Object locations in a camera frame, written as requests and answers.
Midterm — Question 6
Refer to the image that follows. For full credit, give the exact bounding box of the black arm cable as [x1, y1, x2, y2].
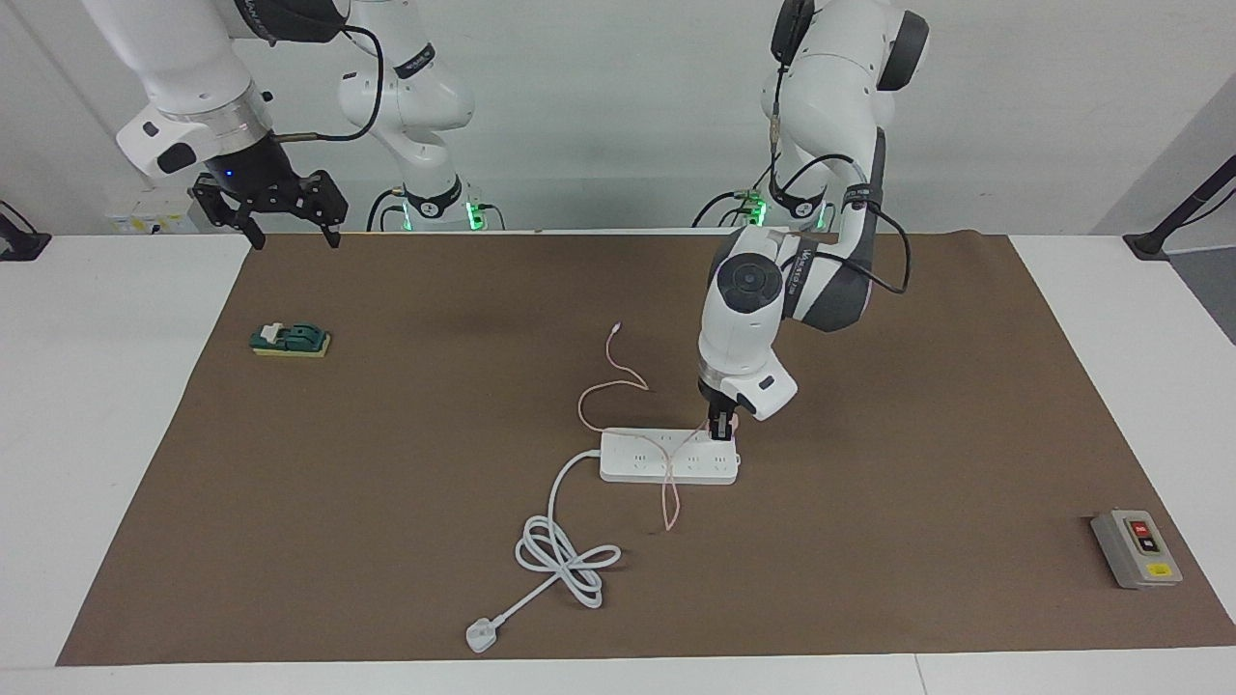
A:
[768, 92, 913, 295]
[275, 24, 387, 144]

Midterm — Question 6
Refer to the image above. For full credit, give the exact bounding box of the white power strip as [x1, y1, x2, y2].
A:
[599, 428, 742, 486]

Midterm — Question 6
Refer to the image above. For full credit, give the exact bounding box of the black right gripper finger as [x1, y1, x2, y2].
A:
[190, 174, 267, 252]
[299, 171, 349, 250]

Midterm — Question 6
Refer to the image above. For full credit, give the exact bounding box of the grey on-off switch box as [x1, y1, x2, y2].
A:
[1089, 509, 1184, 591]

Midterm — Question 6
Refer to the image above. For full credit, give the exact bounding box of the white box with yellow labels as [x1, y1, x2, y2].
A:
[104, 186, 202, 236]

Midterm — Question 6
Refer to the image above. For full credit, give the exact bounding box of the pink charging cable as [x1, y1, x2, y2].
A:
[577, 323, 720, 532]

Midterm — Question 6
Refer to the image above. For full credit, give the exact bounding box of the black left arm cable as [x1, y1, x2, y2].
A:
[768, 92, 913, 295]

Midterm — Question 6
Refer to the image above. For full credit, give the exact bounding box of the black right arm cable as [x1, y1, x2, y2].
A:
[275, 24, 387, 144]

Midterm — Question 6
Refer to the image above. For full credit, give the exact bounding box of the black clamp stand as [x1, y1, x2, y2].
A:
[1123, 154, 1236, 262]
[0, 198, 51, 262]

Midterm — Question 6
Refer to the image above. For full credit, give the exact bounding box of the brown table mat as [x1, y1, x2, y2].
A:
[55, 232, 1236, 667]

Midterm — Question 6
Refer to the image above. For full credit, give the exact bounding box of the black base cable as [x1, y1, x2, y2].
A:
[690, 188, 769, 230]
[365, 186, 407, 233]

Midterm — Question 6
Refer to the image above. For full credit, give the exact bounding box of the white power cord with plug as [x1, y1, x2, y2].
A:
[465, 449, 622, 655]

